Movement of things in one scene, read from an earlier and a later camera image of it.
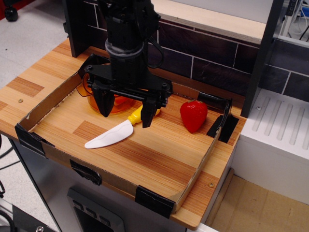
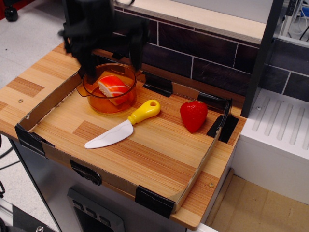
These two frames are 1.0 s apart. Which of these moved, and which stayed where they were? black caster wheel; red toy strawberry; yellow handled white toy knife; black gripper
Moved: black gripper
Stayed: black caster wheel; yellow handled white toy knife; red toy strawberry
